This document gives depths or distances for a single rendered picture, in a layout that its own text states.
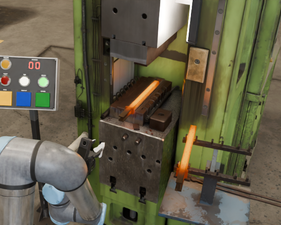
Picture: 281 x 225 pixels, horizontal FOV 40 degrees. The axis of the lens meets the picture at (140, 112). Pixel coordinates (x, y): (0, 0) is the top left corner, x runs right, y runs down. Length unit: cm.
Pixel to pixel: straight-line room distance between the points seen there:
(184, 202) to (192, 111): 49
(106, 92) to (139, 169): 48
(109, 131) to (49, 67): 46
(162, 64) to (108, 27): 61
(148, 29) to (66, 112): 225
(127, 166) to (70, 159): 110
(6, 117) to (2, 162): 283
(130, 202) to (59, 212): 79
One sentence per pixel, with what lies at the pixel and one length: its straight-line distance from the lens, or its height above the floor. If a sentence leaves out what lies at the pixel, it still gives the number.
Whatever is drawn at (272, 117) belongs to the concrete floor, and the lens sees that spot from 418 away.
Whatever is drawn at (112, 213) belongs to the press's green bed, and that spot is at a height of 20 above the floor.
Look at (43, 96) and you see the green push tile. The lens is 211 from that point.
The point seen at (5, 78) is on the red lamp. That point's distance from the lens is 217.
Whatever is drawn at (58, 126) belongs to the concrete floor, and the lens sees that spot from 372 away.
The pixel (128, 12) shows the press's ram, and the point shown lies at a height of 151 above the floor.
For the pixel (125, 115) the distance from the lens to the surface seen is 196.
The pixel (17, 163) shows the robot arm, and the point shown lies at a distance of 110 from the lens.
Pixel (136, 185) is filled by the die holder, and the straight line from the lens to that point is 223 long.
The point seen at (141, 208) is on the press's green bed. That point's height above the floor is 39.
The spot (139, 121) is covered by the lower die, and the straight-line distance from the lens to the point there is 205.
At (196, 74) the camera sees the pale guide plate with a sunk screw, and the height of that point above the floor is 122.
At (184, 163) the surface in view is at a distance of 164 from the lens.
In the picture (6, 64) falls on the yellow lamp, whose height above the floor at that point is 116.
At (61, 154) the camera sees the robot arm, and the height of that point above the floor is 139.
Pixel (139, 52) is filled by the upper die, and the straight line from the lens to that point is 188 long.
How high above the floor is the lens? 205
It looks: 32 degrees down
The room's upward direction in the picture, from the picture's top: 3 degrees clockwise
